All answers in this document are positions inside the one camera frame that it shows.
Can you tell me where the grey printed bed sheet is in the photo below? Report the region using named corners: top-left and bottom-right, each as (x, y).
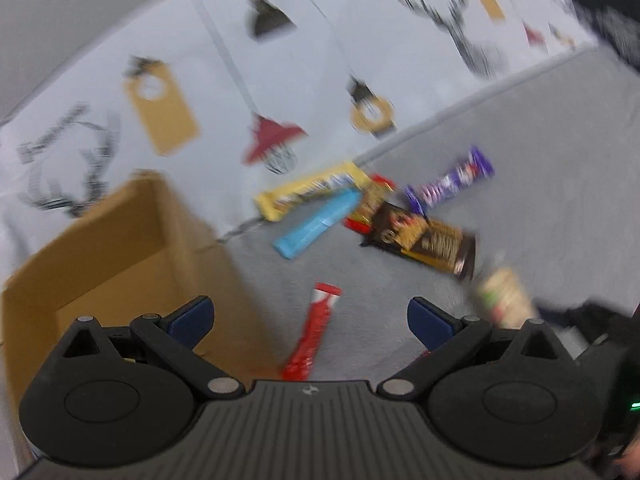
top-left (0, 0), bottom-right (640, 386)

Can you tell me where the dark patterned cloth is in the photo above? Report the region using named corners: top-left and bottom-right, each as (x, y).
top-left (565, 0), bottom-right (640, 68)

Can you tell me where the red-ended golden snack packet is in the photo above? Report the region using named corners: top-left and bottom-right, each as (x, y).
top-left (345, 174), bottom-right (396, 233)

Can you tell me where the brown cardboard box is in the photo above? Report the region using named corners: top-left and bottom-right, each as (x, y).
top-left (0, 170), bottom-right (288, 411)

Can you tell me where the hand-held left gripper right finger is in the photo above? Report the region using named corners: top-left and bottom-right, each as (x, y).
top-left (376, 297), bottom-right (576, 401)

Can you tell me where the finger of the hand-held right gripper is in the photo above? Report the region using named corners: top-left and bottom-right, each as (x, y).
top-left (534, 305), bottom-right (583, 330)

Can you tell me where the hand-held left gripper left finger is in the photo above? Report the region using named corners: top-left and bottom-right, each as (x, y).
top-left (47, 296), bottom-right (246, 401)

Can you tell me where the dark brown gold snack packet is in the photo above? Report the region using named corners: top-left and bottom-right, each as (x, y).
top-left (360, 202), bottom-right (478, 281)

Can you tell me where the light blue snack packet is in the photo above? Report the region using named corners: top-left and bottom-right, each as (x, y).
top-left (273, 187), bottom-right (362, 260)

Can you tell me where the red snack packet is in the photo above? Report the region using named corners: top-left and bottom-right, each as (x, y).
top-left (280, 282), bottom-right (343, 381)

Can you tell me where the clear peanut packet green label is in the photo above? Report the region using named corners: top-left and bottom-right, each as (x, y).
top-left (475, 265), bottom-right (540, 328)

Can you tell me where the purple snack bar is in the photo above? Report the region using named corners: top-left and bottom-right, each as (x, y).
top-left (404, 146), bottom-right (496, 213)

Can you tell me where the yellow snack bar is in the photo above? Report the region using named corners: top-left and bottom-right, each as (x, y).
top-left (254, 160), bottom-right (373, 222)

